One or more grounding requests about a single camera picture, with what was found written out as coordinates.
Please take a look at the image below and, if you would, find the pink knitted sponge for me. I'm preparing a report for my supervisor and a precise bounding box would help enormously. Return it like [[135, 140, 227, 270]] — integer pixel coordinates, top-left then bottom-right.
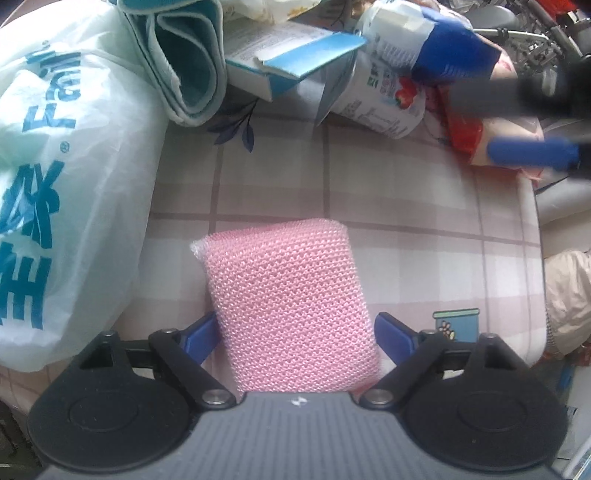
[[190, 218, 380, 394]]

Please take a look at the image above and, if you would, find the red cream plush doll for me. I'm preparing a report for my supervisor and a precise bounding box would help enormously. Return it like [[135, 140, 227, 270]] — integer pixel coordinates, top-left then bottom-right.
[[414, 45, 546, 182]]

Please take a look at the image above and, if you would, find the white blue wipes pack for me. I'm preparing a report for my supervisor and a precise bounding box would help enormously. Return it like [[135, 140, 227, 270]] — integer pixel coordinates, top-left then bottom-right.
[[356, 1, 501, 84]]

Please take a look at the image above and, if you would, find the pink plaid tablecloth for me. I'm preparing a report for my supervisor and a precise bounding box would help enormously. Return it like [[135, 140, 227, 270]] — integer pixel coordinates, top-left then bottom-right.
[[1, 98, 546, 411]]

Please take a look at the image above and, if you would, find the white tissue pack strawberry print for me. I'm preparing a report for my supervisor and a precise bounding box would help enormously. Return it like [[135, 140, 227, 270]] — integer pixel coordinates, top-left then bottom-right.
[[315, 50, 426, 139]]

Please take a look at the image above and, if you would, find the white blue paper box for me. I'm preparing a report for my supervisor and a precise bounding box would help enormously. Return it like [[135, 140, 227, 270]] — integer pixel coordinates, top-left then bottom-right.
[[223, 18, 367, 102]]

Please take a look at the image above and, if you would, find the white plastic bag blue print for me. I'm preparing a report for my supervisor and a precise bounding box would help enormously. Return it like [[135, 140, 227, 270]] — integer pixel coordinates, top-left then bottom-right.
[[1, 1, 167, 372]]

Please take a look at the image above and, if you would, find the teal folded towel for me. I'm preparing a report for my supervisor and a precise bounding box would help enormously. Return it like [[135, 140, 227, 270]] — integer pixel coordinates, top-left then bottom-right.
[[114, 1, 228, 127]]

